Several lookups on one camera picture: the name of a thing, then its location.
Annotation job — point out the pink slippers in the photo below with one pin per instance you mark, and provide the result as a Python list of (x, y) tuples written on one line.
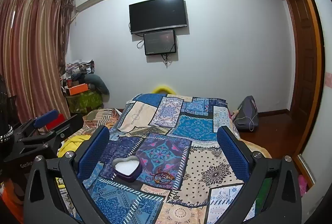
[(303, 185)]

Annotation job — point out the large black wall television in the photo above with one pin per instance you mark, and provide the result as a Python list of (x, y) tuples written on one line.
[(158, 15)]

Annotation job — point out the grey bag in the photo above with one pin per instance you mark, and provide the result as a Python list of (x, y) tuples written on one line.
[(246, 112)]

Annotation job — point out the pile of clothes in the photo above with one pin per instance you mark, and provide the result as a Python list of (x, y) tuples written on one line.
[(77, 68)]

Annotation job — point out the striped brown curtain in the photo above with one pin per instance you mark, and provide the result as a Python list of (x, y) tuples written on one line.
[(31, 44)]

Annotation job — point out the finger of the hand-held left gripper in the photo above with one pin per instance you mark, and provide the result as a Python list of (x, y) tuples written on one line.
[(71, 124), (48, 116)]

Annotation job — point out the pink wall sticker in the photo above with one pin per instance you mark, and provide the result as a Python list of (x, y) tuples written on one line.
[(328, 83)]

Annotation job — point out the yellow cartoon blanket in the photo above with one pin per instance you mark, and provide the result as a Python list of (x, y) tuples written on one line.
[(71, 144)]

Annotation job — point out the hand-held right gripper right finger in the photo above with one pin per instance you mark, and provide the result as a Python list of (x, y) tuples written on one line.
[(233, 155)]

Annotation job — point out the brown wooden door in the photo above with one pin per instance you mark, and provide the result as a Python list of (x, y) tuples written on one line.
[(303, 57)]

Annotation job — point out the red box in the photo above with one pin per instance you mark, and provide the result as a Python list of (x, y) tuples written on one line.
[(57, 120)]

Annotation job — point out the orange box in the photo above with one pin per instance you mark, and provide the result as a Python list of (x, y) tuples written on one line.
[(77, 89)]

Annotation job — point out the blue patchwork blanket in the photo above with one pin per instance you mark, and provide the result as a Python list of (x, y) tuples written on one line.
[(197, 161)]

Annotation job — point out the yellow round object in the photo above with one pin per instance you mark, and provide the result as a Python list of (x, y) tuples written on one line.
[(163, 89)]

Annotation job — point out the grey garment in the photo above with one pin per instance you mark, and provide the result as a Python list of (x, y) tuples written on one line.
[(127, 165)]

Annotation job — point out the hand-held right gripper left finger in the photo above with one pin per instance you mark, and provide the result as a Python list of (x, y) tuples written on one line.
[(93, 155)]

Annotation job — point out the black studded bag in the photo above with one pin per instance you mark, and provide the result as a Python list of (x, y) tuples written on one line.
[(6, 109)]

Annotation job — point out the small black wall monitor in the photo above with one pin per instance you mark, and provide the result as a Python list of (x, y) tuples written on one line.
[(159, 42)]

